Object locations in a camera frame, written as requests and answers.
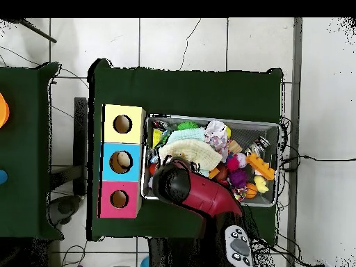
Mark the cream waffle cloth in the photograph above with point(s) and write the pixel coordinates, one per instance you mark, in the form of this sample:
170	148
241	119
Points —
194	151

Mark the wooden box three holes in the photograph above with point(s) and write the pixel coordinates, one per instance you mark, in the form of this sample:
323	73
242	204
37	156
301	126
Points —
130	136

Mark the shallow mesh bin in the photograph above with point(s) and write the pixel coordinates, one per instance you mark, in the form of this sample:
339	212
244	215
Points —
250	130

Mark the mint waffle cloth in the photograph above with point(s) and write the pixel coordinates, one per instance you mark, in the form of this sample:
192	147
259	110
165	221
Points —
186	135

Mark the green spiky ball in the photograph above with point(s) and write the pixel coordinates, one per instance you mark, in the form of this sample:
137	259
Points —
187	126

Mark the yellow cheese wedge toy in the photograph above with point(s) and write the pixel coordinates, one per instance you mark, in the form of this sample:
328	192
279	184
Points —
156	137

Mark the crumpled printed white wrapper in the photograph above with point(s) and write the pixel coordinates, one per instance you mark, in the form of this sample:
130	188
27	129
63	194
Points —
217	136

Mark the pink spiky toy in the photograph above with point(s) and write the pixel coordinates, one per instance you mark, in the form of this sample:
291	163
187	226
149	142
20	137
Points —
232	164

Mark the wooden block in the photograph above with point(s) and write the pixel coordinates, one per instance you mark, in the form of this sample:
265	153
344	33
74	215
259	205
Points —
235	146

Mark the white baseball toy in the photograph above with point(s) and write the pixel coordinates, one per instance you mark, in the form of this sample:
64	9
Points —
242	160

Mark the purple spiky ball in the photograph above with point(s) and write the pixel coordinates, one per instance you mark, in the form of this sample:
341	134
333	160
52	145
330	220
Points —
238	178

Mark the small basketball toy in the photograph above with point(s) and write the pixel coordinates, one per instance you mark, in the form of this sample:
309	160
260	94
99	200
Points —
251	190

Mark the large orange toy brick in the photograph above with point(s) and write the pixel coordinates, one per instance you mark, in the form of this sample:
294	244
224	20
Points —
261	167

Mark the yellow plush toy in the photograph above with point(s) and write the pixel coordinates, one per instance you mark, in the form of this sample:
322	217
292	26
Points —
261	183

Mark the black upright panel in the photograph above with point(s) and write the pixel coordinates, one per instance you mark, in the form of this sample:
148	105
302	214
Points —
80	139

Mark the blue object on floor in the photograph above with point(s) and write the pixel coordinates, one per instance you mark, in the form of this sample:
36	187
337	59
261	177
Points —
145	263

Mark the green cloth side table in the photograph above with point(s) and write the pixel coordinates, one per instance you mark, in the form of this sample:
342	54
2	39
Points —
22	153

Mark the blue round object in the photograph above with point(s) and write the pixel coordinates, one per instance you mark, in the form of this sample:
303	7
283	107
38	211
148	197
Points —
2	177

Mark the orange round object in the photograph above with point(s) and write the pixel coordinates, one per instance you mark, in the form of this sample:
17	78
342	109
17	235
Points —
3	111

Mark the thin dark rod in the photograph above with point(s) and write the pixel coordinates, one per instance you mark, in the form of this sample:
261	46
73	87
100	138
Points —
36	32

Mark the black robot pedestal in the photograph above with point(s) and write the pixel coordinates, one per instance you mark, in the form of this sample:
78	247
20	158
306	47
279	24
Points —
178	253

